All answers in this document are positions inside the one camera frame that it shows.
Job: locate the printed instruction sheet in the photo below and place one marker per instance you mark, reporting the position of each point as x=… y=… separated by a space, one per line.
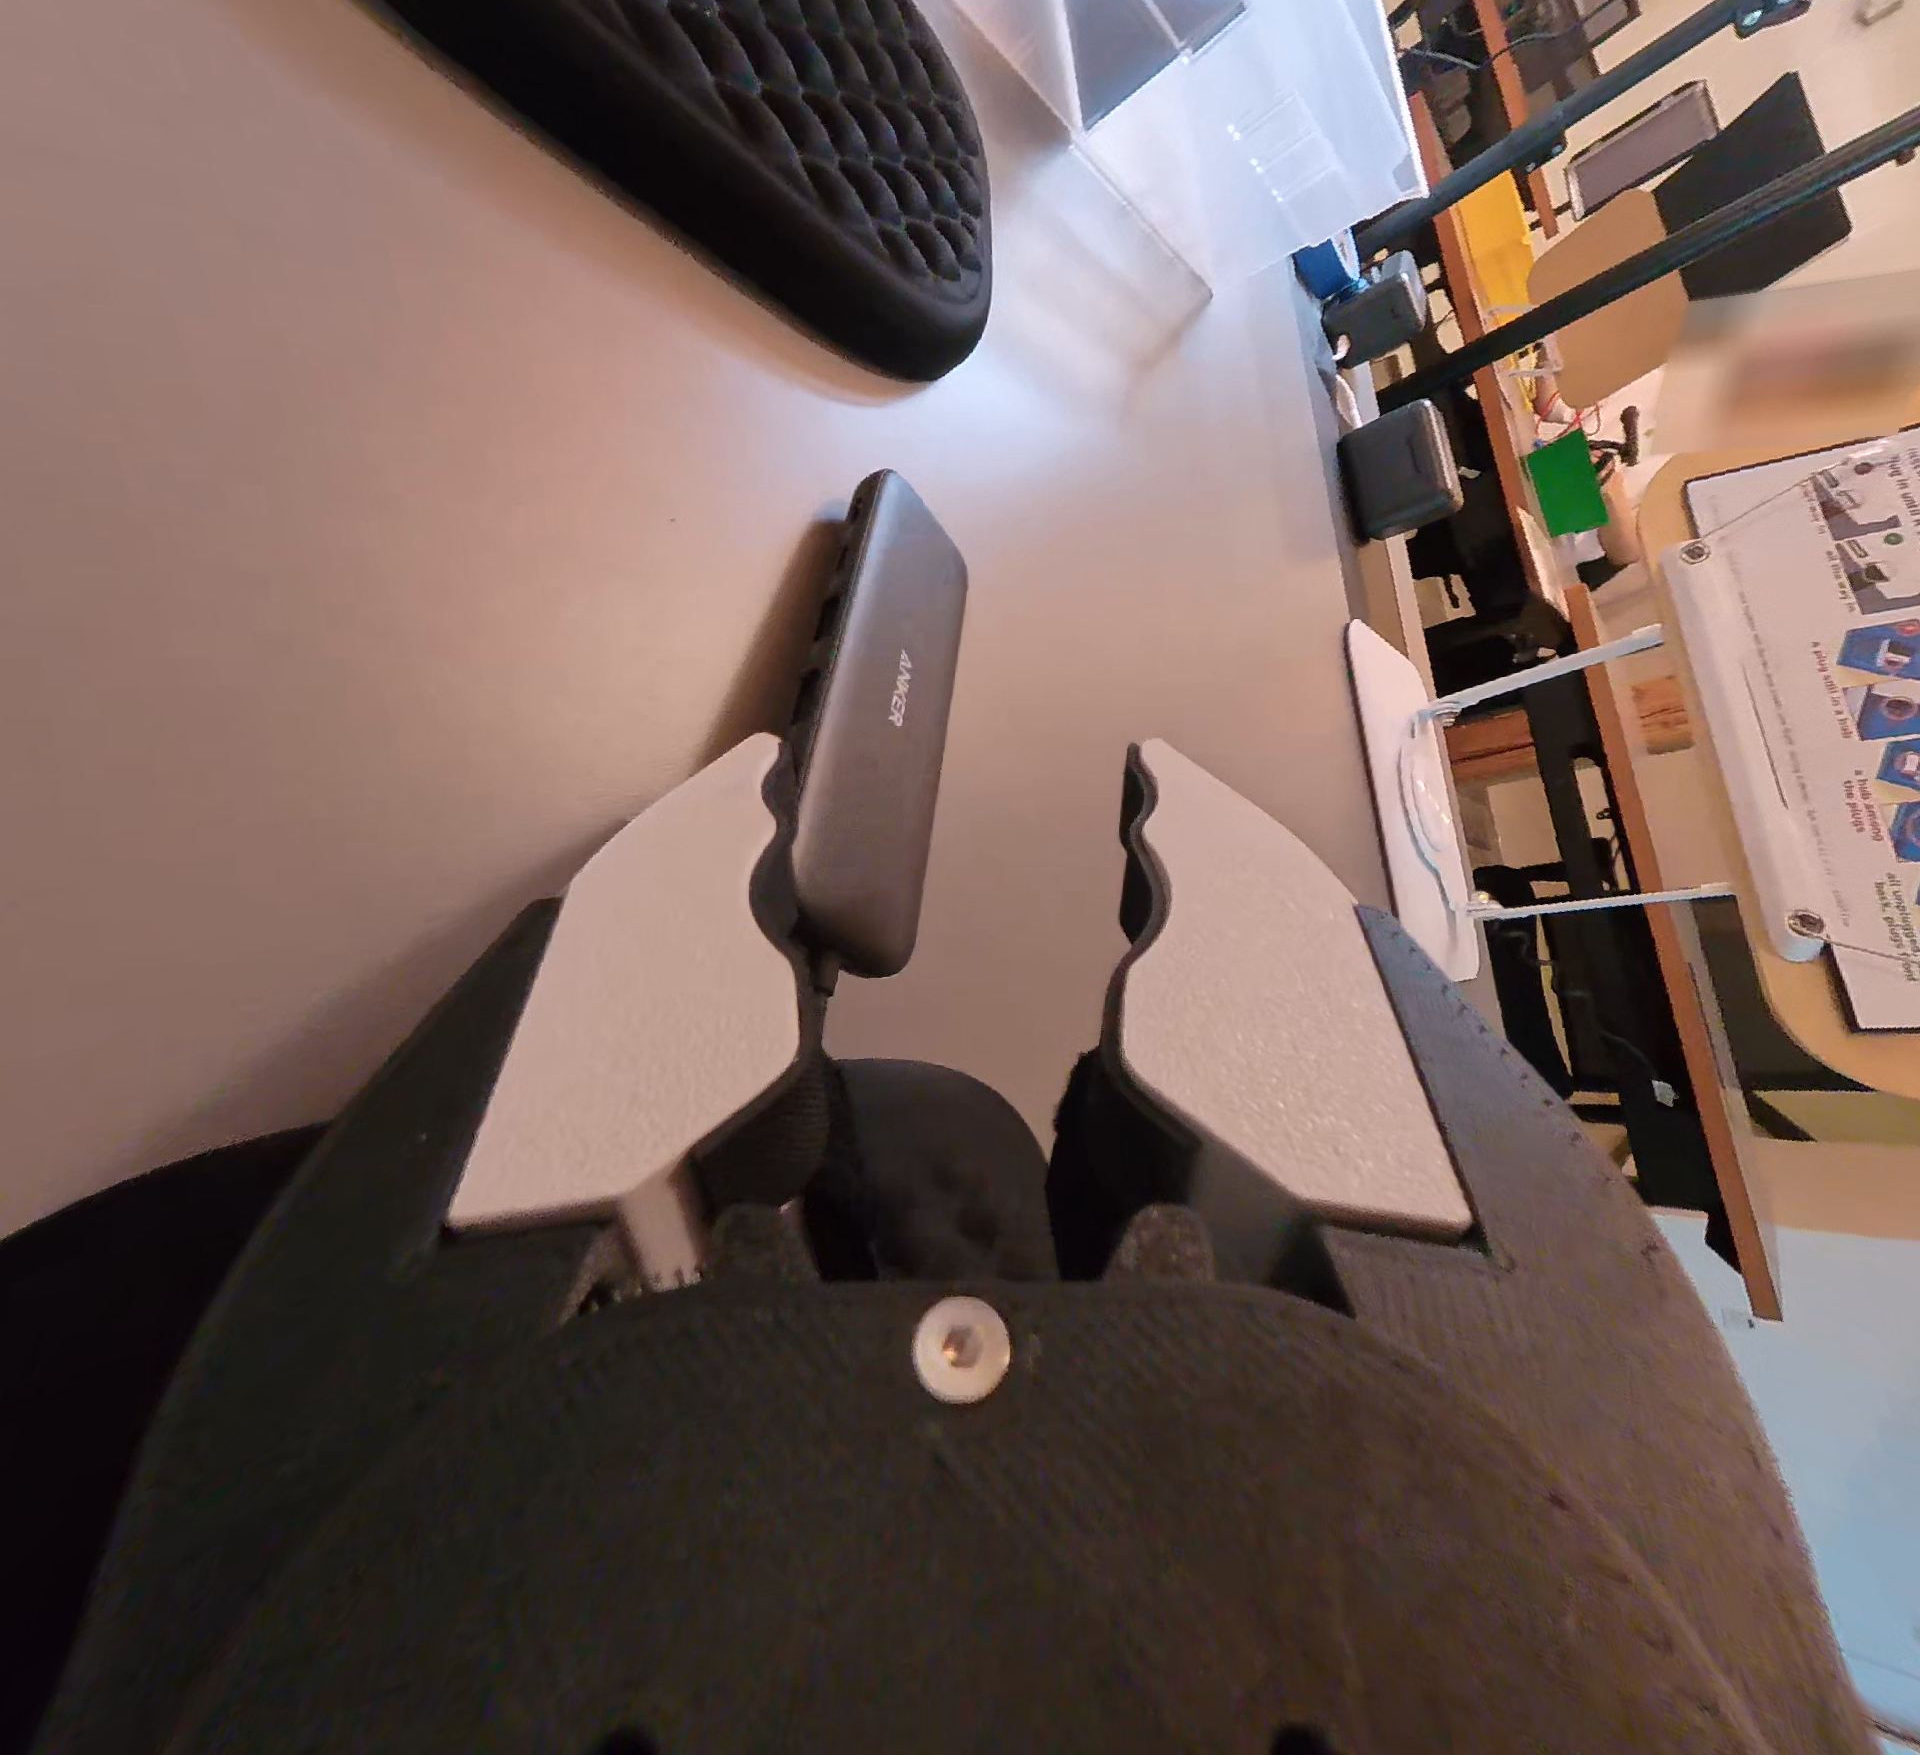
x=1861 y=676

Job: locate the black box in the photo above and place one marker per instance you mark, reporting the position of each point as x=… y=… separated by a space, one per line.
x=1770 y=164

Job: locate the brown wooden desk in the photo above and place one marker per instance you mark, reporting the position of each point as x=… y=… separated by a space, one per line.
x=1741 y=1186

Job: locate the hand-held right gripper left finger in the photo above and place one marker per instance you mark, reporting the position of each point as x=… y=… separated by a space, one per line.
x=644 y=1020

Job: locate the white document stand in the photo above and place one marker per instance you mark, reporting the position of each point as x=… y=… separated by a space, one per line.
x=1411 y=736

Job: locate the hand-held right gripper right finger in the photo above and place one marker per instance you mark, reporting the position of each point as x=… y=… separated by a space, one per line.
x=1275 y=1036

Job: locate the green sheet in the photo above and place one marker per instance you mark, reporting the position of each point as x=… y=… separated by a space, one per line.
x=1562 y=482

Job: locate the slim grey usb hub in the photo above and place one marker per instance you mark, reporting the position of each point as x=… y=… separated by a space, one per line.
x=885 y=676

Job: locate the black tripod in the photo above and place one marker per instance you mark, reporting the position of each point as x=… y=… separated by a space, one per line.
x=1500 y=158

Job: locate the dark grey case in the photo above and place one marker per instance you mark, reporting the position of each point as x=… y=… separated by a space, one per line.
x=1394 y=472
x=1381 y=308

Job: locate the blue tape roll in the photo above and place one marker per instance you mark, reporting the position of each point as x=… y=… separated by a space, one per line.
x=1329 y=270

